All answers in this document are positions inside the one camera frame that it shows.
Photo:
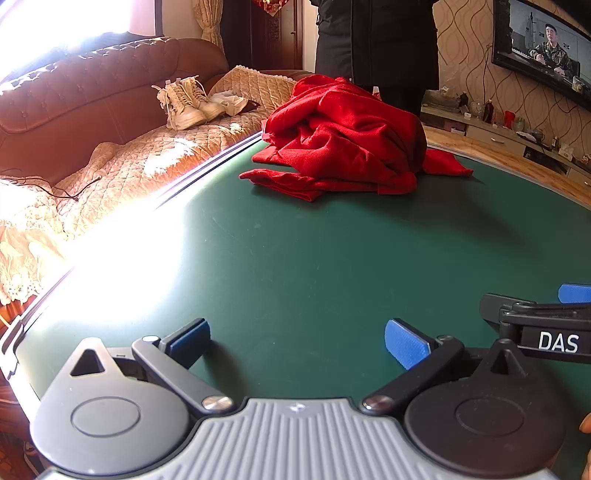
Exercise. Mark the brown leather sofa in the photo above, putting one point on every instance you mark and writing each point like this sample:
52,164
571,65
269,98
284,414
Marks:
92,101

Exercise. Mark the dark wooden door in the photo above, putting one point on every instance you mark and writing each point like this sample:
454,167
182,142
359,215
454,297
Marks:
272,41

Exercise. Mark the person's right hand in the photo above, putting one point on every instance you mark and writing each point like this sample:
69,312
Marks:
586,423

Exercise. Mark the white television cabinet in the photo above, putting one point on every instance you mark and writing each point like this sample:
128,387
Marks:
498,134

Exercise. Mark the beige quilted sofa cover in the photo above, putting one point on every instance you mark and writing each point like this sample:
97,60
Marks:
138,166

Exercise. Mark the white lace-up boot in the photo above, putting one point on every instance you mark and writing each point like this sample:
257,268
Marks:
182,110
207,101

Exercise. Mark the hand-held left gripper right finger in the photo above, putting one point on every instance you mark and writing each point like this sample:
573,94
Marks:
406,344

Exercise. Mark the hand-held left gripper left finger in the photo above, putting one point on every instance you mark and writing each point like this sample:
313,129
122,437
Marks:
187,341

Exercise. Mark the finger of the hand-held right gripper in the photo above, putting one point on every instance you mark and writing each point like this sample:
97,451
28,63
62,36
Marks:
575,293
554,323

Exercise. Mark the white crumpled cloth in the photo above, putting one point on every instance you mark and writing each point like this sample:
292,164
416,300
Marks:
231,102

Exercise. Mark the wall television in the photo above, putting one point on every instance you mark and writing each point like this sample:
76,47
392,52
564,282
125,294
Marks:
531,41

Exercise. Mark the beige curtain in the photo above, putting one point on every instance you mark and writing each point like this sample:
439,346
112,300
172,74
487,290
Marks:
211,23

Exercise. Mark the dark red knit top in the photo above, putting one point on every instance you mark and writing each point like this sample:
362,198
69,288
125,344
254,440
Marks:
341,120

